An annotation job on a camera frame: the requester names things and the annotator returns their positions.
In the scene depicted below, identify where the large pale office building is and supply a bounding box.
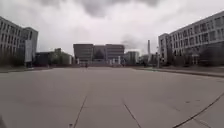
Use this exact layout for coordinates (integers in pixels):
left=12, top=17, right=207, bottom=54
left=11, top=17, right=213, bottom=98
left=158, top=10, right=224, bottom=67

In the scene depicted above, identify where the raised kerb strip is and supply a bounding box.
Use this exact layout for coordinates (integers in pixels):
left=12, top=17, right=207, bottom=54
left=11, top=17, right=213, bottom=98
left=0, top=66, right=51, bottom=74
left=133, top=65, right=224, bottom=79

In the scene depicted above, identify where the tall chimney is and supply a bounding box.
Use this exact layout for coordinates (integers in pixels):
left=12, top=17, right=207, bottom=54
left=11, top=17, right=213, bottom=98
left=147, top=39, right=152, bottom=64

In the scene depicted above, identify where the grey concrete paved plaza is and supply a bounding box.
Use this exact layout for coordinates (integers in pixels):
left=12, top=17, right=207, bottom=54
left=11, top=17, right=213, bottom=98
left=0, top=66, right=224, bottom=128

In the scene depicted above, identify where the low dark building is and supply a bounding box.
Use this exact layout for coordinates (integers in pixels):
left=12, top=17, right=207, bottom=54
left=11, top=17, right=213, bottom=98
left=34, top=47, right=74, bottom=67

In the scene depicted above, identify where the long grey office building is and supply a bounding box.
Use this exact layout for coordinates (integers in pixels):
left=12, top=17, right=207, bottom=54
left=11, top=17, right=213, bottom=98
left=0, top=15, right=39, bottom=68

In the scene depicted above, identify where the small white building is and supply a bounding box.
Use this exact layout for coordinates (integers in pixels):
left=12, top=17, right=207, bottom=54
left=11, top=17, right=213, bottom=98
left=125, top=50, right=140, bottom=65

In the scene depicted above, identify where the wide grey twin-block building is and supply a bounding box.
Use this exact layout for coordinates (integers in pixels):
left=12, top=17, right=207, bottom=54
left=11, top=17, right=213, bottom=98
left=73, top=43, right=126, bottom=66

